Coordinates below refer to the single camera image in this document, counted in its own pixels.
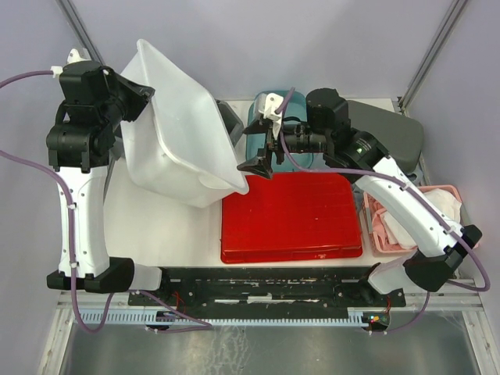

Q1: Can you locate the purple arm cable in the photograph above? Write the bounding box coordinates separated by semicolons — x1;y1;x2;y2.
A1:
275;86;492;336
0;66;214;335

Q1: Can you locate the red plastic tray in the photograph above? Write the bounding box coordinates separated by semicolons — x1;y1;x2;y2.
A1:
220;172;363;264

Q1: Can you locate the pink cloth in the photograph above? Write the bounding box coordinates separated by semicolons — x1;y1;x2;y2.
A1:
370;201;416;254

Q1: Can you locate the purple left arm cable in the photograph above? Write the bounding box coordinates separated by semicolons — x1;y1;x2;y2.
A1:
0;66;214;335

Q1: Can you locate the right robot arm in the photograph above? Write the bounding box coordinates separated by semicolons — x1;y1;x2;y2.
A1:
238;88;482;305

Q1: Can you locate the grey plastic basin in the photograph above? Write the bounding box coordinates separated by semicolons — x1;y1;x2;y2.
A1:
348;99;424;175

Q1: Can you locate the light blue denim jacket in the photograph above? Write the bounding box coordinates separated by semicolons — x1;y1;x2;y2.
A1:
353;169;423;191

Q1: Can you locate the teal plastic basin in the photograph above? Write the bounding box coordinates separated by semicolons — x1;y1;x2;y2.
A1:
245;90;313;173

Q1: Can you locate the grey plastic crate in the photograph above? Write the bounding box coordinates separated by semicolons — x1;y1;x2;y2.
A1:
216;99;244;146

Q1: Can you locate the pink plastic basket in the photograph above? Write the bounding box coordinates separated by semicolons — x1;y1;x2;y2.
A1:
363;185;463;256

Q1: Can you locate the white slotted cable duct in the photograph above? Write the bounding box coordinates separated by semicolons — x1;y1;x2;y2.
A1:
80;307;388;329

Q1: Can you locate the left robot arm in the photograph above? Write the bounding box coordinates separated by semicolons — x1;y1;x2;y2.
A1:
46;49;173;305

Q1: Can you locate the white cloth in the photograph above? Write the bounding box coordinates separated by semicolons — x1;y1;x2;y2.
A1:
384;187;465;243

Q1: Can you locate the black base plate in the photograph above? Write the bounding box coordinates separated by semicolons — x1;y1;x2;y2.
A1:
128;266;406;319

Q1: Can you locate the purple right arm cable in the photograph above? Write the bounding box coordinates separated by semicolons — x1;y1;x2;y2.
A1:
275;86;492;336

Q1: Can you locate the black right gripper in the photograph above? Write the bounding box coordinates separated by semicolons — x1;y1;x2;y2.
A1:
237;117;330;180

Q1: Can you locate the white plastic tub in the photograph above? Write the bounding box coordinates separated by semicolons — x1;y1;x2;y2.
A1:
121;39;249;208

